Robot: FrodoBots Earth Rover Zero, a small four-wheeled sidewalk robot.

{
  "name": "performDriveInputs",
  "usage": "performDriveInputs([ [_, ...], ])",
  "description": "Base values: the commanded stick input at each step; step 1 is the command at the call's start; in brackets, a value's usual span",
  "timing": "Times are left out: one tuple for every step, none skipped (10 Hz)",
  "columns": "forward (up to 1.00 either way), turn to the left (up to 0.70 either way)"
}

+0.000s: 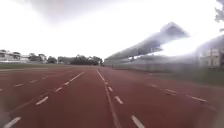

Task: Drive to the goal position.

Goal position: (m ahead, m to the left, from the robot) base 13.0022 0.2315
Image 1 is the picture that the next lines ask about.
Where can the row of dark trees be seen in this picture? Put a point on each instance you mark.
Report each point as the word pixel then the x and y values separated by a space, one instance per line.
pixel 81 60

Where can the grass strip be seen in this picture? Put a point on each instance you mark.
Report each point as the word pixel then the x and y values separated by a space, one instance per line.
pixel 200 76

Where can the red running track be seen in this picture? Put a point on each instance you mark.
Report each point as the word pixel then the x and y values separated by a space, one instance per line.
pixel 83 106

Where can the low pale building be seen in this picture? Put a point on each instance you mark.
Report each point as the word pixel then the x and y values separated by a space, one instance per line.
pixel 11 56

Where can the roofed grandstand building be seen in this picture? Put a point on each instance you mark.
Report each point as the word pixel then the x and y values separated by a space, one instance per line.
pixel 146 46

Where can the white lane lines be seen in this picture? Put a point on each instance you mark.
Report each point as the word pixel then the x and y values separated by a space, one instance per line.
pixel 118 99

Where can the tall dark tree cluster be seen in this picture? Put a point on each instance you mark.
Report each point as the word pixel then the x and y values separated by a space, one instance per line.
pixel 220 13

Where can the grey building with windows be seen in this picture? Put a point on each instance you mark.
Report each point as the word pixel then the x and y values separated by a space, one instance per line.
pixel 211 55

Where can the green grass field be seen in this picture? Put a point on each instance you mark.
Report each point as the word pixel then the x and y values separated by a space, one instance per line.
pixel 23 65

